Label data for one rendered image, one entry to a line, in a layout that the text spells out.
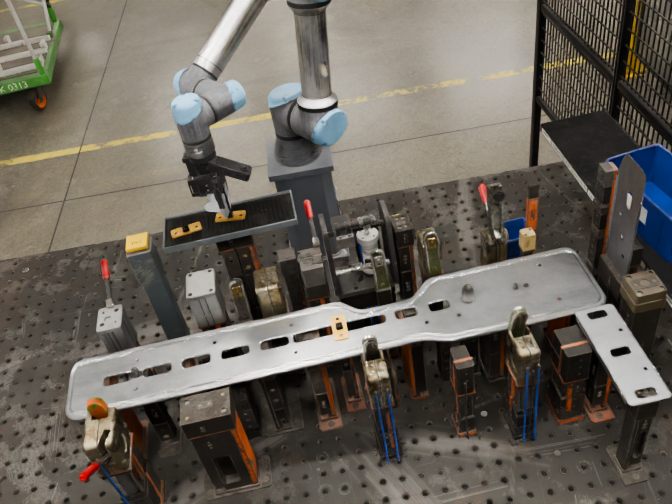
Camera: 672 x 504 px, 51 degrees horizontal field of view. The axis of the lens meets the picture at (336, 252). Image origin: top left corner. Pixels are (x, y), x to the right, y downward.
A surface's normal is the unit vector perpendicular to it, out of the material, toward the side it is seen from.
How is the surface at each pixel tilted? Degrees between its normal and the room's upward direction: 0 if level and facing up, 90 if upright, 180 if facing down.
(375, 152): 0
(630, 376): 0
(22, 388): 0
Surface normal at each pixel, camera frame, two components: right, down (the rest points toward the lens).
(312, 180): 0.10, 0.66
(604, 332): -0.14, -0.73
